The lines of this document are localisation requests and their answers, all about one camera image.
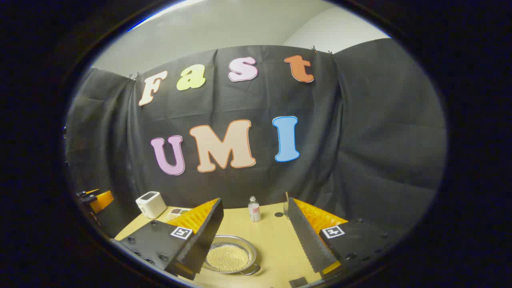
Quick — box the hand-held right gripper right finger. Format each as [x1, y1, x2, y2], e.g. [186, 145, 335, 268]
[287, 197, 400, 277]

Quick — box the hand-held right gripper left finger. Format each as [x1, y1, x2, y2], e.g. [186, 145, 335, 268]
[114, 197, 224, 280]

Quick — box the heap of yellow soybeans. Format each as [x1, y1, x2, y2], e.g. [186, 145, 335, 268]
[206, 244, 250, 272]

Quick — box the steel pot with black handles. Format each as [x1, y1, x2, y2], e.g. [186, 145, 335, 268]
[202, 234, 261, 276]

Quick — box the white toaster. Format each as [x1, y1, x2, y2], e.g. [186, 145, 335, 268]
[135, 191, 168, 219]

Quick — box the clear bottle with pink label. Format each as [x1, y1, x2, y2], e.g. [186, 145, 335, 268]
[248, 196, 261, 222]

